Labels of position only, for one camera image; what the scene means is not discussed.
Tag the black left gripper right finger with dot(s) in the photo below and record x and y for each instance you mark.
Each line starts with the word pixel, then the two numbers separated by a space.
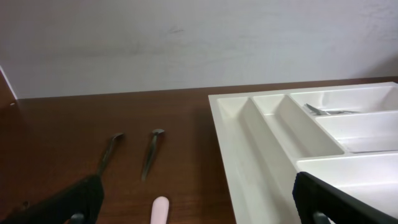
pixel 319 202

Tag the pink and white plastic knife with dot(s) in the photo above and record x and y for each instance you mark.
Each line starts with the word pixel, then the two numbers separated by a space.
pixel 160 210

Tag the small metal spoon right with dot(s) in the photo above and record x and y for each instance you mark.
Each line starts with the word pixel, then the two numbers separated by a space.
pixel 152 149

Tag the small metal spoon left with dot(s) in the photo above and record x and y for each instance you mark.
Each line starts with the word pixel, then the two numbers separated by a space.
pixel 107 153

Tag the metal fork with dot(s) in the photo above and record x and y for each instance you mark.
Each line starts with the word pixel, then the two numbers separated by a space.
pixel 341 112
pixel 317 111

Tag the small metal spoon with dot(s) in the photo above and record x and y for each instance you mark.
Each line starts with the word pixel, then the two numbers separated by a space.
pixel 107 153
pixel 152 149

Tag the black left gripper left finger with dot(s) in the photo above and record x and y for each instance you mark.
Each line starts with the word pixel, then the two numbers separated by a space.
pixel 83 198

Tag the white plastic cutlery tray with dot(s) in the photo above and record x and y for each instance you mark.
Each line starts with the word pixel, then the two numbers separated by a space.
pixel 267 137

